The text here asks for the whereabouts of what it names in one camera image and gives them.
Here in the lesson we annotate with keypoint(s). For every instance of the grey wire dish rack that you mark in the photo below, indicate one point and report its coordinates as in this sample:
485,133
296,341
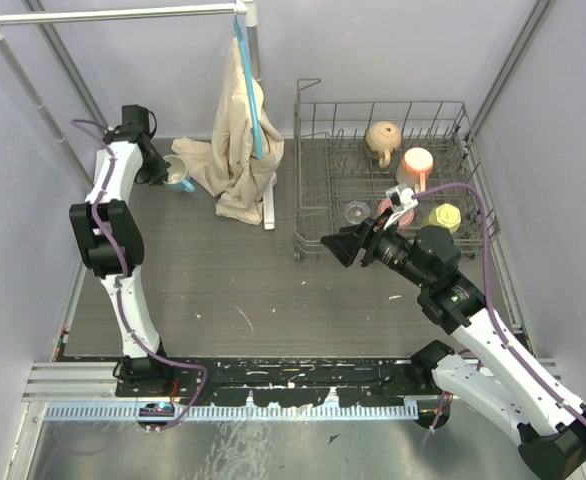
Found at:
332,167

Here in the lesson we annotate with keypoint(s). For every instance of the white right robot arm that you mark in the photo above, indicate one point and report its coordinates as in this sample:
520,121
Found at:
545,420

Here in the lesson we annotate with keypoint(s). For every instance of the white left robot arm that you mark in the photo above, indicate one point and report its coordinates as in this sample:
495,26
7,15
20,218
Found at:
112,247

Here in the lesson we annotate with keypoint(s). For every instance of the slotted cable duct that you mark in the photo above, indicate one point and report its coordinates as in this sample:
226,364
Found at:
164,412

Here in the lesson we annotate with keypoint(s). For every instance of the clear glass cup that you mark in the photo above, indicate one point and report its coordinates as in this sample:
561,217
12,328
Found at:
356,214

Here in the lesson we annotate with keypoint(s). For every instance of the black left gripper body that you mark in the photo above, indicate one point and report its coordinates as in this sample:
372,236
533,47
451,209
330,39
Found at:
154,163

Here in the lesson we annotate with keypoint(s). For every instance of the peach pink mug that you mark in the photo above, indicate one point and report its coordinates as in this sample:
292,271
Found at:
414,168

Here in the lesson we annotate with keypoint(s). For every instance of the blue clothes hanger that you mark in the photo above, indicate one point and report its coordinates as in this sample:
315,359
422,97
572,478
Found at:
247,72

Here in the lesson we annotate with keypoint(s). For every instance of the light blue mug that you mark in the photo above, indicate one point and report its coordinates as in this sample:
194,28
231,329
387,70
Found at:
178,177

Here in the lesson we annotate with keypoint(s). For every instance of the beige round mug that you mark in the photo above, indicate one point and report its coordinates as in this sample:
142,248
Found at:
382,139

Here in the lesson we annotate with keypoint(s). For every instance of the yellow-green mug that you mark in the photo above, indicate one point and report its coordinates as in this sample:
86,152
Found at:
446,216

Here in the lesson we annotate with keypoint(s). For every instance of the beige cloth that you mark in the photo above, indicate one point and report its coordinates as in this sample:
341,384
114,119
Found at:
228,166

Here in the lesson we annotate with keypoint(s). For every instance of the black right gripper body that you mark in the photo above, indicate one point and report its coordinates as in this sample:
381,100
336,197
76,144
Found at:
386,246

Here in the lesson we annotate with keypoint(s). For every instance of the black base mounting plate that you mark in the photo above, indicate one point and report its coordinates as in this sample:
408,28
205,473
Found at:
282,382

